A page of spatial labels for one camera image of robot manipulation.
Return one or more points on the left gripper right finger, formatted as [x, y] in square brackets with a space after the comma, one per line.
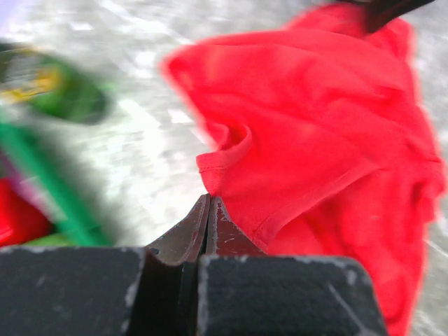
[242, 291]

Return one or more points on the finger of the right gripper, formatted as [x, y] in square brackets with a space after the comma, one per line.
[375, 14]

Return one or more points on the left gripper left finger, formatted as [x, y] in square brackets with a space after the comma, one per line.
[151, 290]

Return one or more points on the red t-shirt garment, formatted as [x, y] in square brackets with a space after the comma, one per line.
[322, 146]

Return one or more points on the green plastic basket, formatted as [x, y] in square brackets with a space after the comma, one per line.
[39, 182]

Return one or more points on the red toy pepper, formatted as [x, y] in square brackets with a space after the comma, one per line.
[21, 222]

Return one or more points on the green glass bottle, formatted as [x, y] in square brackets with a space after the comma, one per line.
[50, 85]

